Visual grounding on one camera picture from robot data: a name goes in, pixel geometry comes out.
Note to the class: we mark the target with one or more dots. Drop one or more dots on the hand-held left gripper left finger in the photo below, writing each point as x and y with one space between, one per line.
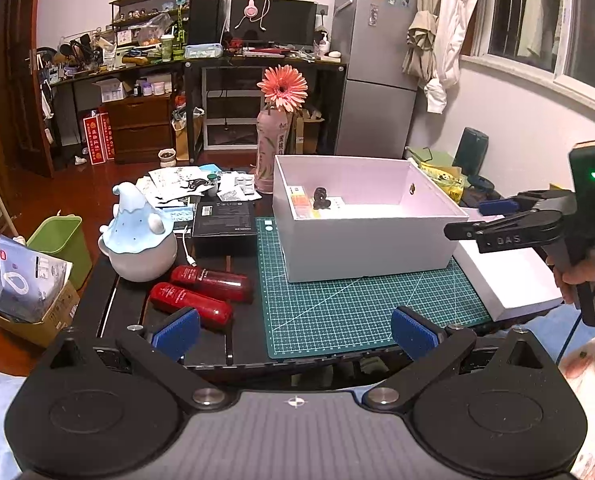
177 332

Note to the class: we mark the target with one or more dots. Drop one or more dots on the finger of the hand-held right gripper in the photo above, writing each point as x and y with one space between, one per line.
497 206
507 240

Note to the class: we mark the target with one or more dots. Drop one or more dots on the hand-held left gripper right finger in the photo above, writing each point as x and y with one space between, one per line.
412 332

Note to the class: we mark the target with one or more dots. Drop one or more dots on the white box lid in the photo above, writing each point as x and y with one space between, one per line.
507 285

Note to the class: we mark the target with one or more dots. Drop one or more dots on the white cardboard box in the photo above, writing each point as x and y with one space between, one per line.
367 245

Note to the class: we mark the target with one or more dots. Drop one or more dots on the small black figurine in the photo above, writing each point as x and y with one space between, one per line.
321 199

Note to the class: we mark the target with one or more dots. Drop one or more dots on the clear case with orange card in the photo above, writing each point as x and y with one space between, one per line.
301 206

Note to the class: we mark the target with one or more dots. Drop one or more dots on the black slatted desktop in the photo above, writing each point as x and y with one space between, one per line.
127 305

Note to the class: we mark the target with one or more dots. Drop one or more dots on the person's right hand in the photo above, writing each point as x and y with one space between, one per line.
566 280

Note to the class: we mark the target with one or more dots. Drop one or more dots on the red plastic bottle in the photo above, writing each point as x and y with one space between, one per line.
192 305
212 282

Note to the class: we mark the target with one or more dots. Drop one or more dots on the yellow plastic bag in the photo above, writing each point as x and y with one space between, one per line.
442 180

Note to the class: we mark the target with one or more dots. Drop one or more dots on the dark green cylinder speaker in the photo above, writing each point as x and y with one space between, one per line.
470 150

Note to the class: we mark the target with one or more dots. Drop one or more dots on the green cutting mat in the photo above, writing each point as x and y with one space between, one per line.
352 310

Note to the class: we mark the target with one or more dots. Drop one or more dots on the blue-hatted round white figure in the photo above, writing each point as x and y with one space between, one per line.
137 245

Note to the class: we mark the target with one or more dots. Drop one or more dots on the blue printed packet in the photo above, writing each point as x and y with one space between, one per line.
180 215

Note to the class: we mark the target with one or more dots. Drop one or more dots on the flat black box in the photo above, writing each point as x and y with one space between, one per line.
225 220

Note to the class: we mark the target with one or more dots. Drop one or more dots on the brown cardboard box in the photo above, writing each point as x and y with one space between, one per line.
37 325

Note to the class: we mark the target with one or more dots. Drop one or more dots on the green waste bin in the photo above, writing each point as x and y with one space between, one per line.
60 250

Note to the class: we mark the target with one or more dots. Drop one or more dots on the ink drawing papers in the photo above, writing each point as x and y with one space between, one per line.
172 182

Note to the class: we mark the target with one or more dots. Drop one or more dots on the blue and white pouch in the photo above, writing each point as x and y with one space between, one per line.
27 280

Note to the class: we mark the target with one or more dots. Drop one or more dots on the pill blister packs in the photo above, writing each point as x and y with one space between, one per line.
240 185

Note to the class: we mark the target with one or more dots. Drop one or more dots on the small plant pot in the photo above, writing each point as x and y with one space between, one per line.
167 157

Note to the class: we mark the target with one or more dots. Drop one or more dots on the white curtain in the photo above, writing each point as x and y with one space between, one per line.
452 35

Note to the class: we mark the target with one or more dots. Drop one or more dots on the beige hanging garment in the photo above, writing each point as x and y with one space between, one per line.
420 45

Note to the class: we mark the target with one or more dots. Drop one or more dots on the grey refrigerator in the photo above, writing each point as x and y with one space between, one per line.
372 60

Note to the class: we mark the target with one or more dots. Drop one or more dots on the window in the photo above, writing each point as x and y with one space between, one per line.
537 10

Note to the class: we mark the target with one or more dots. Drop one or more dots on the pink bottle vase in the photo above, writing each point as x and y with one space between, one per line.
272 150

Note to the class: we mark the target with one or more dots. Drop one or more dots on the wooden drawer cabinet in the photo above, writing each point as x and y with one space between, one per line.
137 130

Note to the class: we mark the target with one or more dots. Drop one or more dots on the red gift box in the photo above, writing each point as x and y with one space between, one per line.
108 130
93 142

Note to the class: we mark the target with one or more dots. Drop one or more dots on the white metal rack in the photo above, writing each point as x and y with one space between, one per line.
230 110

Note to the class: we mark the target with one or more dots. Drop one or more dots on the pink gerbera flower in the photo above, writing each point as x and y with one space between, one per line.
282 87

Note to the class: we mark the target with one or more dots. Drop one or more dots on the white carton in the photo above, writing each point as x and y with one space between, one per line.
111 91

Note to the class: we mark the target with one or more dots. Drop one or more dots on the black computer desk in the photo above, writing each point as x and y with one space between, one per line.
197 67

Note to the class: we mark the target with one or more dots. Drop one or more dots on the green paper cup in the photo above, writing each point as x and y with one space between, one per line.
166 49

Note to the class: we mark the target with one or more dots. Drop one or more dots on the black computer monitor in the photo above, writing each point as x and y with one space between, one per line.
282 20

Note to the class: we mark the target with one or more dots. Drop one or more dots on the black speaker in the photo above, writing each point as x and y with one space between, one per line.
205 20

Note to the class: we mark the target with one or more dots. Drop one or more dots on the pink headphones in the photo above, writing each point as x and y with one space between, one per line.
251 10

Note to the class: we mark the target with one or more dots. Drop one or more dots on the brown wooden door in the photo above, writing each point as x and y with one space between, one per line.
12 60

